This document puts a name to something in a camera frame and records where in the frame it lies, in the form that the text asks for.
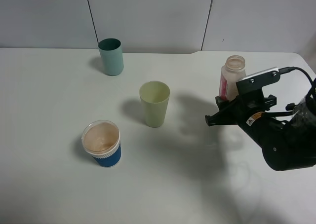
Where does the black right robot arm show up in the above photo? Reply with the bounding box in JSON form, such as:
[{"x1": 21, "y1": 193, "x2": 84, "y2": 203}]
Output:
[{"x1": 205, "y1": 81, "x2": 316, "y2": 171}]

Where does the teal plastic cup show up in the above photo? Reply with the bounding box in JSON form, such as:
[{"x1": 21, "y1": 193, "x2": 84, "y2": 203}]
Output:
[{"x1": 98, "y1": 38, "x2": 124, "y2": 76}]

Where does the black camera cable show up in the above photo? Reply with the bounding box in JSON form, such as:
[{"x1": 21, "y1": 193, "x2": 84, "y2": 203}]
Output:
[{"x1": 278, "y1": 66, "x2": 316, "y2": 99}]

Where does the blue sleeved clear cup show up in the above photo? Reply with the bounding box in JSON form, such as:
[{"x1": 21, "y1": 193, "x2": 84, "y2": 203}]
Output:
[{"x1": 81, "y1": 120, "x2": 121, "y2": 167}]

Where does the drink bottle with red label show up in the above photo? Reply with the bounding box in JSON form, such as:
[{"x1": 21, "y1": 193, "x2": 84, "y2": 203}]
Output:
[{"x1": 219, "y1": 55, "x2": 246, "y2": 101}]

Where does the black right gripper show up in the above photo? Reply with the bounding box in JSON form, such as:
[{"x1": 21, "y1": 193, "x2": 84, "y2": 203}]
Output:
[{"x1": 205, "y1": 95, "x2": 294, "y2": 171}]

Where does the light green plastic cup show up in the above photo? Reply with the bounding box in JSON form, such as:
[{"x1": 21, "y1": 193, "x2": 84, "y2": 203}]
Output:
[{"x1": 139, "y1": 81, "x2": 170, "y2": 128}]

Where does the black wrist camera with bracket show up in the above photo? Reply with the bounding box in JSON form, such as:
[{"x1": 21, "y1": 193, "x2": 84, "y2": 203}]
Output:
[{"x1": 236, "y1": 67, "x2": 280, "y2": 103}]

